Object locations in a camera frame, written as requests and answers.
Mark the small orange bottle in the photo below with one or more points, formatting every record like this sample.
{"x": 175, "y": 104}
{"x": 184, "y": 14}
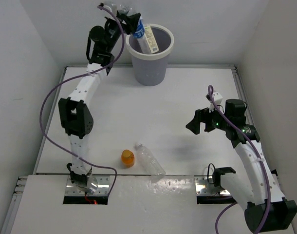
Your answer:
{"x": 128, "y": 158}

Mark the clear ribbed unlabelled bottle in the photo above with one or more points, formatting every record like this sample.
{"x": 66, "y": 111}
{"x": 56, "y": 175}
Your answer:
{"x": 148, "y": 161}

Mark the metal base plate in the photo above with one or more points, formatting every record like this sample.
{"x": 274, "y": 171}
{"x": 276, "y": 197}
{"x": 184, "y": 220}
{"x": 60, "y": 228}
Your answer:
{"x": 204, "y": 188}
{"x": 97, "y": 186}

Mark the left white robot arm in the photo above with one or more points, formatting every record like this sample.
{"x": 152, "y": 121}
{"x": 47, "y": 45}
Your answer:
{"x": 74, "y": 112}

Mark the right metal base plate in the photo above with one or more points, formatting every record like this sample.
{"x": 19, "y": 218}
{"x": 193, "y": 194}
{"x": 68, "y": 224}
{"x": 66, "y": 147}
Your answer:
{"x": 204, "y": 188}

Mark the clear bottle cream label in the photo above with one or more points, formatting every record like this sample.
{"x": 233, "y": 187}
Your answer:
{"x": 147, "y": 41}

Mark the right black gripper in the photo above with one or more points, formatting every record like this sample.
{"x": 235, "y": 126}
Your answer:
{"x": 202, "y": 115}

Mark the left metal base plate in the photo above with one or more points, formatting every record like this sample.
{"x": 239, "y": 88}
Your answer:
{"x": 97, "y": 186}

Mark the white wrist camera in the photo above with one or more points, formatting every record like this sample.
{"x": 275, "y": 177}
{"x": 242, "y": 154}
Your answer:
{"x": 109, "y": 5}
{"x": 216, "y": 96}

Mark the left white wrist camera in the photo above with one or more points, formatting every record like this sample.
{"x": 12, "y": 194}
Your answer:
{"x": 109, "y": 5}

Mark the grey plastic waste bin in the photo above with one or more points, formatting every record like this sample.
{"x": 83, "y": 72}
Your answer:
{"x": 150, "y": 70}

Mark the blue label Pocari bottle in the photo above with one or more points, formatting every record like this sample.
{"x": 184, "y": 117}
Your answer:
{"x": 138, "y": 30}

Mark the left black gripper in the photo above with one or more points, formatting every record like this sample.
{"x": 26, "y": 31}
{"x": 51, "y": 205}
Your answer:
{"x": 131, "y": 22}

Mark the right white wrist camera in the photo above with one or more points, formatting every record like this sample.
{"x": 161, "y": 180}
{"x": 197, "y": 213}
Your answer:
{"x": 216, "y": 96}

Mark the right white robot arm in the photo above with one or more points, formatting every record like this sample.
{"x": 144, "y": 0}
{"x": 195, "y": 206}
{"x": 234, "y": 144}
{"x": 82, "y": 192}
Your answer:
{"x": 265, "y": 206}

